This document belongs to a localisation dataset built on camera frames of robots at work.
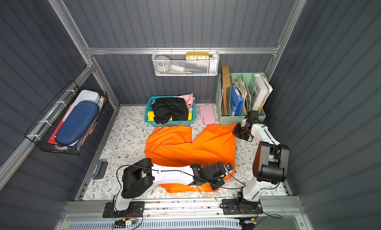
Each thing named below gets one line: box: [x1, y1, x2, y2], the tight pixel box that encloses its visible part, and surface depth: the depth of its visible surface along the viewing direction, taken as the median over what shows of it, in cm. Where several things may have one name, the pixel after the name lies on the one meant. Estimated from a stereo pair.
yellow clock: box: [185, 52, 210, 60], surface depth 90 cm
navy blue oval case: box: [55, 100, 100, 146], surface depth 69 cm
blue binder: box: [230, 84, 244, 116], surface depth 101 cm
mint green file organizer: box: [214, 72, 269, 125], surface depth 102 cm
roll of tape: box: [154, 55, 171, 73], surface depth 88 cm
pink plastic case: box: [199, 104, 216, 126], surface depth 114 cm
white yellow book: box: [252, 73, 274, 114], surface depth 100 cm
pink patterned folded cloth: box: [174, 92, 196, 109], surface depth 107 cm
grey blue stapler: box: [91, 159, 109, 180], surface depth 86 cm
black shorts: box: [151, 97, 189, 124], surface depth 100 cm
